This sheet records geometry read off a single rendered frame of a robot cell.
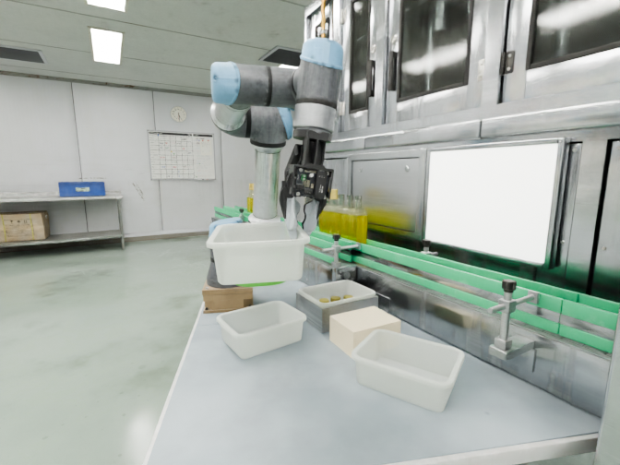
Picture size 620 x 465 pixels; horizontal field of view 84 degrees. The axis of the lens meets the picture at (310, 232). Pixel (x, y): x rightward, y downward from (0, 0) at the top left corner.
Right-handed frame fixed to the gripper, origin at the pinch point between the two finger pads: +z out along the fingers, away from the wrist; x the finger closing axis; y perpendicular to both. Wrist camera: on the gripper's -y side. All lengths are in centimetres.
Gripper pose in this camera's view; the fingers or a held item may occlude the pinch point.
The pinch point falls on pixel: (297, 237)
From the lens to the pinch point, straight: 67.7
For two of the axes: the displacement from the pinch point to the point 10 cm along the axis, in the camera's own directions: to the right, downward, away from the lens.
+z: -1.3, 9.8, 1.4
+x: 9.7, 0.9, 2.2
